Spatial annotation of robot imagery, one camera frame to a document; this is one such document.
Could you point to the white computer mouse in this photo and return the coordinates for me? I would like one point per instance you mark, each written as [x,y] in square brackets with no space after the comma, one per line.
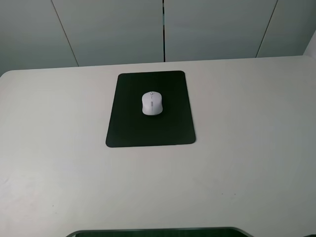
[152,103]

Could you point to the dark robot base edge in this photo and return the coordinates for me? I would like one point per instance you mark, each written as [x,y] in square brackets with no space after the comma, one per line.
[175,232]

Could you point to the black mouse pad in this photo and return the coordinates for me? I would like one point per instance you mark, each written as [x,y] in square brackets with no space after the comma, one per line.
[130,127]

